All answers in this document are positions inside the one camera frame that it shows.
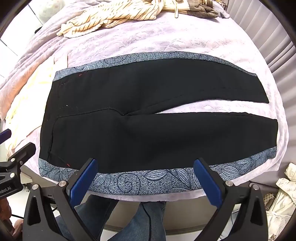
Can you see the cream striped cloth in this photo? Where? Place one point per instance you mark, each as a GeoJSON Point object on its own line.
{"type": "Point", "coordinates": [111, 16]}

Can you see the brown patterned bag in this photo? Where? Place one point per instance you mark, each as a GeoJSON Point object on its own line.
{"type": "Point", "coordinates": [269, 200]}

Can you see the pale yellow cloth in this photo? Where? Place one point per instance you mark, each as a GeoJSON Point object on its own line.
{"type": "Point", "coordinates": [25, 104]}

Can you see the black pants with patterned stripes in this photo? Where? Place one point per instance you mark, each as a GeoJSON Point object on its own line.
{"type": "Point", "coordinates": [150, 139]}

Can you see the grey pleated curtain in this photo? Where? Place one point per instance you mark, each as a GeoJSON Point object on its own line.
{"type": "Point", "coordinates": [266, 27]}

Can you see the lavender plush blanket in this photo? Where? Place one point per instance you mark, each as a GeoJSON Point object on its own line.
{"type": "Point", "coordinates": [161, 39]}

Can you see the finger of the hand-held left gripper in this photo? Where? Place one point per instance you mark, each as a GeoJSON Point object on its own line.
{"type": "Point", "coordinates": [5, 136]}
{"type": "Point", "coordinates": [24, 153]}

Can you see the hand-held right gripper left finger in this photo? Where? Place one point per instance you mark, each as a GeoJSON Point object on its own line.
{"type": "Point", "coordinates": [86, 176]}

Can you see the grey speckled plush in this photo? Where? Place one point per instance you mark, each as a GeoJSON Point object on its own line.
{"type": "Point", "coordinates": [45, 10]}

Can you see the grey brown plush cloth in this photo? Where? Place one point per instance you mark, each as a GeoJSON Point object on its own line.
{"type": "Point", "coordinates": [198, 9]}

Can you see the white crumpled cloth pile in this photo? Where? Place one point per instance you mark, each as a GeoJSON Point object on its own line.
{"type": "Point", "coordinates": [288, 185]}

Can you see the person's legs in jeans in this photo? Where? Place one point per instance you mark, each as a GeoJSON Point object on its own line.
{"type": "Point", "coordinates": [152, 215]}

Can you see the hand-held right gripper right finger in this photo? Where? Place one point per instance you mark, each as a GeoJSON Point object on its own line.
{"type": "Point", "coordinates": [205, 183]}

